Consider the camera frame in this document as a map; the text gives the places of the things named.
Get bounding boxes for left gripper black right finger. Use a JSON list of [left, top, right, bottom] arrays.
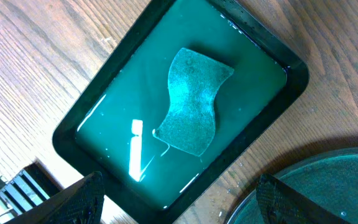
[[256, 174, 346, 224]]

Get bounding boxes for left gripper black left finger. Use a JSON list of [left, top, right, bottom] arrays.
[[6, 172, 104, 224]]

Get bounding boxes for green sponge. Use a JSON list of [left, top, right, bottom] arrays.
[[153, 48, 234, 157]]

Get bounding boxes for round dark green tray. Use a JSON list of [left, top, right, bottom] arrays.
[[226, 147, 358, 223]]

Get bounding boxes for dark green rectangular tray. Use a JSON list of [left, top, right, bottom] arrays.
[[52, 1, 310, 223]]

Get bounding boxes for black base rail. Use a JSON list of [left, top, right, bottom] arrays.
[[0, 162, 60, 223]]

